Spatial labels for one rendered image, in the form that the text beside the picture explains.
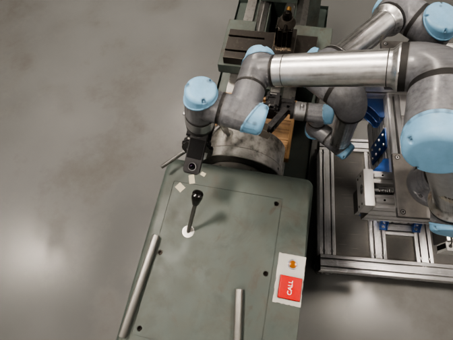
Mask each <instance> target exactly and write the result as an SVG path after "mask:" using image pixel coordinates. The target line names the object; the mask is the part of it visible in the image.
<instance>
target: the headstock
mask: <svg viewBox="0 0 453 340"><path fill-rule="evenodd" d="M184 162H185V161H184V160H179V159H177V160H175V161H173V162H172V163H171V164H169V165H168V166H167V168H166V171H165V173H164V177H163V180H162V184H161V187H160V191H159V194H158V198H157V201H156V205H155V207H154V212H153V215H152V218H151V222H150V226H149V228H148V232H147V235H146V239H145V242H144V247H143V249H142V253H141V256H140V260H139V262H138V267H137V270H136V272H135V277H134V279H133V283H132V286H131V290H130V293H129V297H128V300H127V304H126V307H125V311H124V314H123V318H122V321H121V325H120V327H119V332H120V330H121V326H122V324H123V320H124V318H125V314H126V312H127V308H128V305H129V302H130V299H131V297H132V294H133V291H134V288H135V284H136V282H137V279H138V276H139V273H140V270H141V267H142V264H143V262H144V259H145V256H146V252H147V250H148V246H149V244H150V240H151V238H152V235H153V234H154V235H158V236H160V237H159V240H158V243H157V247H156V250H155V253H154V256H153V259H152V262H151V265H150V268H149V271H148V274H147V277H146V280H145V283H144V286H143V289H142V292H141V295H140V298H139V301H138V304H137V307H136V309H135V313H134V315H133V319H132V322H131V325H130V328H129V331H128V334H127V337H126V338H122V337H119V336H118V335H119V332H118V334H117V338H116V340H233V325H234V309H235V289H243V312H242V332H241V340H297V335H298V328H299V316H300V309H301V308H299V307H295V306H290V305H286V304H280V303H276V302H273V301H272V298H273V293H274V284H275V279H276V270H277V265H278V256H279V252H281V253H285V254H292V255H296V256H302V257H306V253H307V240H308V234H309V222H310V216H311V203H312V196H313V186H312V183H311V182H310V181H309V180H307V179H300V178H296V177H287V176H283V175H275V174H269V173H262V172H257V171H248V170H244V169H236V168H231V167H223V166H218V165H210V164H205V163H202V168H201V171H200V173H201V172H204V173H206V175H205V176H202V175H200V173H199V174H198V175H194V178H195V183H191V184H189V175H193V174H190V173H185V172H184V171H183V166H184ZM180 182H181V184H182V185H183V186H184V187H185V189H184V190H182V191H181V192H180V191H179V190H178V189H177V188H176V187H175V186H176V185H177V184H179V183H180ZM194 190H201V191H202V192H203V194H204V195H203V198H202V201H201V202H200V203H199V204H198V206H197V208H196V211H195V216H194V218H193V223H192V227H193V228H194V234H193V235H192V236H191V237H185V236H184V235H183V233H182V230H183V228H184V227H185V226H188V222H189V218H190V214H191V210H192V206H193V204H192V201H191V194H192V192H193V191H194Z"/></svg>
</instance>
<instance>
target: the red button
mask: <svg viewBox="0 0 453 340"><path fill-rule="evenodd" d="M302 281H303V280H302V279H300V278H296V277H290V276H286V275H281V276H280V281H279V286H278V296H277V297H278V298H282V299H286V300H293V301H296V302H300V299H301V287H302Z"/></svg>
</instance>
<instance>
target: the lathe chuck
mask: <svg viewBox="0 0 453 340"><path fill-rule="evenodd" d="M228 129H229V130H231V131H232V132H233V136H232V137H231V138H225V137H224V133H223V132H222V130H221V129H219V130H218V131H217V132H216V133H215V134H213V136H212V139H211V147H215V146H235V147H240V148H246V149H250V150H254V151H256V152H259V153H262V154H264V155H266V156H268V157H270V158H271V159H273V160H274V161H276V162H277V163H278V164H279V165H280V167H281V169H282V166H283V161H284V153H285V147H284V144H283V143H282V142H281V141H280V139H278V138H277V137H276V136H275V135H274V134H271V133H270V132H269V133H268V135H269V137H270V138H268V139H265V138H263V137H261V136H259V135H253V134H248V133H245V132H243V133H242V132H240V131H237V130H234V129H231V128H229V127H228Z"/></svg>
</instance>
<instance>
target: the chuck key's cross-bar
mask: <svg viewBox="0 0 453 340"><path fill-rule="evenodd" d="M219 129H220V126H216V127H215V129H214V134H215V133H216V132H217V131H218V130H219ZM184 154H185V151H184V150H183V151H181V152H180V153H179V154H177V155H175V156H174V157H173V158H171V159H169V160H168V161H167V162H165V163H163V164H162V165H161V168H162V169H163V168H165V167H166V166H167V165H169V164H171V163H172V162H173V161H175V160H177V159H178V158H179V157H181V156H182V155H184Z"/></svg>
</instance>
